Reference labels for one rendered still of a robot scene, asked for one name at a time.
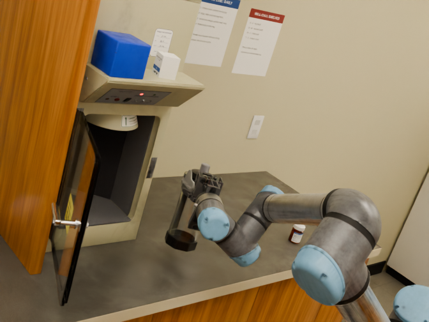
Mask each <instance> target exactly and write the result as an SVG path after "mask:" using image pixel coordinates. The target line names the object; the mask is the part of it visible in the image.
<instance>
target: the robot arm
mask: <svg viewBox="0 0 429 322"><path fill-rule="evenodd" d="M195 184H196V185H195ZM222 186H223V181H222V177H220V179H219V180H218V177H217V176H213V175H212V174H208V173H206V172H199V171H198V173H197V175H196V179H195V182H194V181H193V180H192V170H189V171H188V172H187V174H186V176H185V178H184V177H183V178H182V180H181V189H182V192H183V194H184V195H186V196H187V197H188V198H190V200H191V201H192V202H193V203H195V204H194V205H193V206H194V207H195V210H194V212H193V214H192V216H191V217H190V219H189V221H188V228H189V229H193V230H196V231H200V232H201V234H202V236H203V237H204V238H205V239H207V240H211V241H214V242H215V243H216V244H217V245H218V246H219V247H220V248H221V249H222V250H223V251H224V252H225V253H226V254H227V255H228V256H229V258H231V259H232V260H233V261H235V262H236V263H237V264H238V265H239V266H241V267H246V266H250V265H251V264H252V263H254V262H255V261H256V260H257V258H258V257H259V254H260V252H261V249H260V247H259V244H258V243H257V242H258V241H259V240H260V238H261V237H262V235H263V234H264V233H265V231H266V230H267V228H268V227H269V226H270V225H271V223H281V224H299V225H308V226H317V228H316V229H315V230H314V232H313V233H312V235H311V237H309V239H308V241H307V242H306V243H305V245H304V246H303V247H302V248H301V249H300V250H299V252H298V253H297V256H296V258H295V260H294V261H293V263H292V275H293V277H294V280H295V281H296V282H297V284H298V286H299V287H300V288H301V289H303V290H305V292H306V294H307V295H308V296H310V297H311V298H313V299H314V300H315V301H317V302H319V303H321V304H323V305H328V306H333V305H334V306H335V307H336V308H337V310H338V312H339V313H340V314H341V316H342V318H343V319H344V320H345V322H429V287H426V286H423V285H417V284H416V285H411V286H406V287H404V288H402V289H401V290H399V292H398V293H397V294H396V296H395V299H394V301H393V310H392V312H391V314H390V315H389V317H388V316H387V315H386V313H385V311H384V309H383V308H382V306H381V304H380V303H379V301H378V299H377V297H376V296H375V294H374V292H373V291H372V289H371V287H370V285H369V284H370V272H369V270H368V267H367V266H366V264H365V261H366V259H367V258H368V256H369V255H370V253H371V252H372V250H373V249H374V247H375V246H376V244H377V242H378V240H379V238H380V235H381V230H382V221H381V217H380V213H379V211H378V209H377V207H376V205H375V204H374V202H373V201H372V200H371V199H370V198H369V197H368V196H367V195H365V194H364V193H362V192H360V191H358V190H354V189H351V188H336V189H333V190H331V191H330V192H328V193H320V194H284V193H283V192H282V191H281V190H280V189H279V188H277V187H274V186H272V185H266V186H265V187H264V188H263V189H262V190H261V191H260V192H259V193H258V194H257V195H256V198H255V199H254V200H253V201H252V203H251V204H250V205H249V207H248V208H247V209H246V211H245V212H244V213H243V214H242V216H241V217H240V218H239V220H238V221H237V222H235V221H234V220H233V219H232V218H231V217H230V216H229V215H228V214H227V213H226V212H225V209H224V207H223V203H222V200H221V198H220V192H221V189H222Z"/></svg>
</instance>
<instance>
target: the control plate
mask: <svg viewBox="0 0 429 322"><path fill-rule="evenodd" d="M141 93H143V95H140V94H141ZM153 94H156V95H155V96H153ZM169 94H171V92H163V91H144V90H134V89H116V88H112V89H110V90H109V91H108V92H106V93H105V94H104V95H103V96H102V97H100V98H99V99H97V101H95V102H104V103H118V104H144V105H154V104H156V103H157V102H159V101H160V100H162V99H163V98H165V97H166V96H167V95H169ZM106 98H109V99H108V100H106ZM116 98H119V99H120V100H119V101H114V99H116ZM126 98H131V100H129V101H128V102H123V100H125V99H126ZM136 99H137V102H136V101H135V100H136ZM142 100H145V101H144V102H143V101H142ZM150 100H152V102H149V101H150Z"/></svg>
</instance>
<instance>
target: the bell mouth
mask: <svg viewBox="0 0 429 322"><path fill-rule="evenodd" d="M85 117H86V120H87V121H88V122H90V123H92V124H94V125H96V126H99V127H102V128H107V129H110V130H119V131H130V130H135V129H136V128H137V127H138V121H137V115H117V114H87V115H86V116H85Z"/></svg>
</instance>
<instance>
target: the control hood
mask: <svg viewBox="0 0 429 322"><path fill-rule="evenodd" d="M152 70H153V69H146V70H145V73H144V78H143V79H127V78H119V77H109V76H108V75H107V74H106V73H104V72H102V71H101V70H99V69H98V68H97V67H95V66H94V65H92V64H91V63H87V65H86V70H85V74H84V79H83V82H82V88H81V91H80V96H79V100H80V101H81V102H84V103H98V104H126V105H144V104H130V103H104V102H95V101H97V99H99V98H100V97H102V96H103V95H104V94H105V93H106V92H108V91H109V90H110V89H112V88H116V89H134V90H144V91H163V92H171V94H169V95H167V96H166V97H165V98H163V99H162V100H160V101H159V102H157V103H156V104H154V105H153V106H167V107H179V106H180V105H181V104H183V103H185V102H186V101H188V100H189V99H191V98H192V97H194V96H195V95H197V94H199V93H200V92H201V91H203V90H204V89H205V85H203V84H201V83H200V82H198V81H196V80H195V79H193V78H191V77H189V76H187V75H186V74H184V73H183V72H177V75H176V79H175V80H170V79H163V78H159V77H157V76H156V75H155V74H154V73H153V72H152Z"/></svg>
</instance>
